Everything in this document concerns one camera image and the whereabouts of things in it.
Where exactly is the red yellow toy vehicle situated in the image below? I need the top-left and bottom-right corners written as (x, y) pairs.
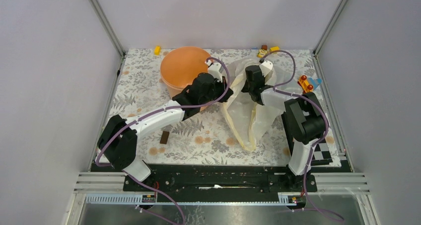
top-left (297, 75), bottom-right (314, 93)

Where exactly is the orange plastic trash bin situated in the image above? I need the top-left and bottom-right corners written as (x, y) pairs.
top-left (160, 46), bottom-right (210, 98)

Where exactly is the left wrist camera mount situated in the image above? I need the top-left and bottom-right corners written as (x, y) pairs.
top-left (205, 59), bottom-right (224, 82)

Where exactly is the yellow cube block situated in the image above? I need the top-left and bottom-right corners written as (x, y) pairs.
top-left (154, 46), bottom-right (161, 56)

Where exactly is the dark brown wooden block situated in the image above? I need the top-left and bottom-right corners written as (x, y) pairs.
top-left (159, 131), bottom-right (170, 145)

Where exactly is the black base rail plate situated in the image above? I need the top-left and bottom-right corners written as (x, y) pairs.
top-left (90, 163), bottom-right (352, 203)

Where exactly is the yellow toy block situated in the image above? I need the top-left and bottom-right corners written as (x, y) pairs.
top-left (269, 46), bottom-right (280, 53)

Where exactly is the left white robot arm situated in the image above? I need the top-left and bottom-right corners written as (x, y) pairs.
top-left (95, 73), bottom-right (232, 191)

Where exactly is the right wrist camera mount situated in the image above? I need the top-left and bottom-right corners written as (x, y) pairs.
top-left (259, 60), bottom-right (274, 78)

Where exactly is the blue toy piece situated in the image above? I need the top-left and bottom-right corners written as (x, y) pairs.
top-left (308, 77), bottom-right (322, 90)

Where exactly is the yellow toy figure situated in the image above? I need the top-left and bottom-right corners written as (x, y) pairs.
top-left (257, 49), bottom-right (268, 59)

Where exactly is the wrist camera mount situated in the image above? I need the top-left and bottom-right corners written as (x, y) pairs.
top-left (259, 60), bottom-right (274, 78)
top-left (205, 59), bottom-right (224, 82)

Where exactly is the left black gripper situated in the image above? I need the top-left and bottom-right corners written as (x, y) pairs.
top-left (200, 75), bottom-right (234, 106)

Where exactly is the translucent white trash bag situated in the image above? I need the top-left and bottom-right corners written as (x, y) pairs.
top-left (220, 58), bottom-right (291, 151)

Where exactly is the floral patterned table mat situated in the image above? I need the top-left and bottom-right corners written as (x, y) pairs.
top-left (108, 49), bottom-right (341, 168)

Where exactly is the slotted metal cable duct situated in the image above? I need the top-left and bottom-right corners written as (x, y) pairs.
top-left (85, 193), bottom-right (297, 206)

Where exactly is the black white checkerboard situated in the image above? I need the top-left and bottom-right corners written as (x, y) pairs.
top-left (281, 113), bottom-right (333, 166)

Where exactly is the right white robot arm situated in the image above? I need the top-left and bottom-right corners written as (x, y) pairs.
top-left (242, 65), bottom-right (329, 191)

